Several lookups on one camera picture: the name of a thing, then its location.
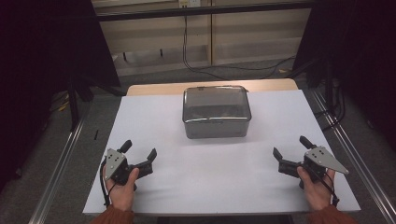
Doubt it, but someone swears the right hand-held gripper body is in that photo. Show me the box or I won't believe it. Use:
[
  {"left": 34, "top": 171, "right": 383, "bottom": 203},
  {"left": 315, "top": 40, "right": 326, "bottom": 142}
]
[{"left": 302, "top": 146, "right": 350, "bottom": 182}]

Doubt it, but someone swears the wooden table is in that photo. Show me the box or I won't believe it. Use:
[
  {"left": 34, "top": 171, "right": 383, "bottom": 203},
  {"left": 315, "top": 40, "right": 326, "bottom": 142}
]
[{"left": 125, "top": 77, "right": 299, "bottom": 97}]

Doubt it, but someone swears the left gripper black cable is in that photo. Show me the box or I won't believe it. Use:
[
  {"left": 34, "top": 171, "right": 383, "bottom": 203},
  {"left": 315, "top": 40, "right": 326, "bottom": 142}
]
[{"left": 99, "top": 159, "right": 112, "bottom": 208}]

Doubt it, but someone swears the light wooden shelf unit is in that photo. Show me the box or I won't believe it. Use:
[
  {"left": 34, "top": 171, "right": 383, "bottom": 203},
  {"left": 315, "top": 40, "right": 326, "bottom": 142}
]
[{"left": 91, "top": 0, "right": 313, "bottom": 77}]

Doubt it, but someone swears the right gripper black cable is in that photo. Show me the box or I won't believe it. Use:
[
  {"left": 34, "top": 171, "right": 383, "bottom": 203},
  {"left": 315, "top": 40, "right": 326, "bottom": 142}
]
[{"left": 311, "top": 169, "right": 341, "bottom": 208}]

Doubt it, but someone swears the black curtain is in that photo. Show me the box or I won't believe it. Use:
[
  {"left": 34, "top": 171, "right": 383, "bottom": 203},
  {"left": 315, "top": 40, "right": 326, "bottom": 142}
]
[
  {"left": 0, "top": 0, "right": 121, "bottom": 190},
  {"left": 291, "top": 0, "right": 396, "bottom": 152}
]

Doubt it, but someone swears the black horizontal bar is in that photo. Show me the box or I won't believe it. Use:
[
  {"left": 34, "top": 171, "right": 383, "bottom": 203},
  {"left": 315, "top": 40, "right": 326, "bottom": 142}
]
[{"left": 95, "top": 2, "right": 316, "bottom": 22}]

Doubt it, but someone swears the person's left hand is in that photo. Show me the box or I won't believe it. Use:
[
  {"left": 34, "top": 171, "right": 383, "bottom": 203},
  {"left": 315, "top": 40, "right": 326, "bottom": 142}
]
[{"left": 104, "top": 167, "right": 140, "bottom": 213}]

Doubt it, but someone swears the grey plastic storage box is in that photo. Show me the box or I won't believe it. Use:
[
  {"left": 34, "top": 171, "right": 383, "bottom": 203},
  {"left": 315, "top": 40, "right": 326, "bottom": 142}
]
[{"left": 182, "top": 117, "right": 252, "bottom": 140}]

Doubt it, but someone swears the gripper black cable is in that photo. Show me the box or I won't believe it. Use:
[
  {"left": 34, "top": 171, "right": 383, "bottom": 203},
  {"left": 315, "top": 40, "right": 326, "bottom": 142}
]
[
  {"left": 311, "top": 169, "right": 341, "bottom": 208},
  {"left": 99, "top": 159, "right": 112, "bottom": 208}
]

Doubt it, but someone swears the transparent plastic lid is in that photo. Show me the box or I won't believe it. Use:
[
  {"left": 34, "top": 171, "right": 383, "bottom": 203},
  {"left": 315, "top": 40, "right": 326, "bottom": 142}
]
[{"left": 182, "top": 85, "right": 252, "bottom": 124}]

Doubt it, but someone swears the person's right hand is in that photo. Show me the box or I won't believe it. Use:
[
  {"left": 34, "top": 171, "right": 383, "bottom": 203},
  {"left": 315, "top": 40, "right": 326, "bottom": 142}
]
[{"left": 296, "top": 166, "right": 337, "bottom": 212}]

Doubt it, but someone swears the long black floor cable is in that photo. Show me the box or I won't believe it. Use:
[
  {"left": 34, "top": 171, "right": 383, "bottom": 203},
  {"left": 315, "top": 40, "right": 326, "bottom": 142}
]
[{"left": 181, "top": 14, "right": 297, "bottom": 80}]

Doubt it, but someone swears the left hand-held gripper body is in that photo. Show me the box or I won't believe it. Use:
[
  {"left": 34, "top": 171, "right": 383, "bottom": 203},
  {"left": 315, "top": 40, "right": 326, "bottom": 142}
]
[{"left": 105, "top": 148, "right": 139, "bottom": 185}]

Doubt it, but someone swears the white wall power outlet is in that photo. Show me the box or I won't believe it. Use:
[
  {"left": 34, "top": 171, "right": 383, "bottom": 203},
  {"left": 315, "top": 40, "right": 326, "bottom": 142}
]
[{"left": 178, "top": 0, "right": 202, "bottom": 9}]

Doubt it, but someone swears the metal floor rail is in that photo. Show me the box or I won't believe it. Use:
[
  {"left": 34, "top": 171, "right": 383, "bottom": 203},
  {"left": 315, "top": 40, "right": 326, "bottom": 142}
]
[
  {"left": 28, "top": 116, "right": 86, "bottom": 224},
  {"left": 311, "top": 89, "right": 396, "bottom": 224}
]

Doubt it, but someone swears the black tripod stand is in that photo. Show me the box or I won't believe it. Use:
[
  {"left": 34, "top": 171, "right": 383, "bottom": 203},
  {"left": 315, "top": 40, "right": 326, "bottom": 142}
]
[
  {"left": 65, "top": 74, "right": 95, "bottom": 133},
  {"left": 290, "top": 57, "right": 335, "bottom": 110}
]

